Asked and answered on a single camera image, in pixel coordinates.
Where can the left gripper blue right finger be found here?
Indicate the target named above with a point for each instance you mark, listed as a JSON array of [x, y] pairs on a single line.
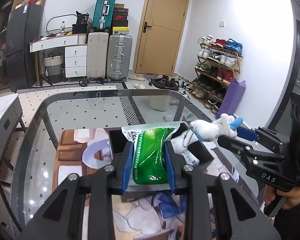
[[169, 156]]

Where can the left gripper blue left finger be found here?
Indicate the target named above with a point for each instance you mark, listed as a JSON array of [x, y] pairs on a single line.
[[127, 161]]

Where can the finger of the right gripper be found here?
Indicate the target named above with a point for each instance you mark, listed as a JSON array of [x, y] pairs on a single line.
[[247, 134], [241, 148]]

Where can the green medicine packet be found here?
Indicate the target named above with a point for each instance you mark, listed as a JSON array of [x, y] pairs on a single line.
[[148, 161]]

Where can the white plush toy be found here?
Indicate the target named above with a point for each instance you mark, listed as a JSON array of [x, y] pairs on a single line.
[[209, 131]]

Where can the red white pouch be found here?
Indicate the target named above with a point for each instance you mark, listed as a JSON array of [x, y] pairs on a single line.
[[187, 145]]

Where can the anime print table mat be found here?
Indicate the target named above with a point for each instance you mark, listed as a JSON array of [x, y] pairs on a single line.
[[204, 207]]

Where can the purple bag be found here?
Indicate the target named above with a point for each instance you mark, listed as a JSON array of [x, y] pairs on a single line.
[[232, 98]]

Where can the wooden shoe rack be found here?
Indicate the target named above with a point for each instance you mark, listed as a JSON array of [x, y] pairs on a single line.
[[218, 64]]

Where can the silver suitcase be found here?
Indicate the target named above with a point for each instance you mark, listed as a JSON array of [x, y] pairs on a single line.
[[118, 57]]

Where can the woven laundry basket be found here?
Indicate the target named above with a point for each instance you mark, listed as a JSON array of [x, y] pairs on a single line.
[[52, 67]]

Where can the grey side cabinet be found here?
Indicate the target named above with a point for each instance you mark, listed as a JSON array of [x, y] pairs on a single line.
[[10, 115]]

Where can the beige suitcase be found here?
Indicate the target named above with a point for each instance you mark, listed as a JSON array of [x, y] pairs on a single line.
[[97, 46]]

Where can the white drawer desk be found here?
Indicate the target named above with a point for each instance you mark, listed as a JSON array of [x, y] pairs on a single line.
[[73, 51]]

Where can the wooden door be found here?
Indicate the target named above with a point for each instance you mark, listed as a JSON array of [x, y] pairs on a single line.
[[159, 37]]

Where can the stacked shoe boxes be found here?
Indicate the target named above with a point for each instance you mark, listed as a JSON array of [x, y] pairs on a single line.
[[119, 24]]

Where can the black bag on desk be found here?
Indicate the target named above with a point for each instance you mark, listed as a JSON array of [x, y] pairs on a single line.
[[80, 27]]

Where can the teal suitcase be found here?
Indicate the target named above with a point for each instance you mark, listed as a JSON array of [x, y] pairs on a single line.
[[103, 14]]

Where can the plastic water bottle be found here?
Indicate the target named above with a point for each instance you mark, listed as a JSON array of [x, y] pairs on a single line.
[[62, 29]]

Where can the black refrigerator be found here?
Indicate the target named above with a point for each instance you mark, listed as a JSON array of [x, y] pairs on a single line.
[[23, 27]]

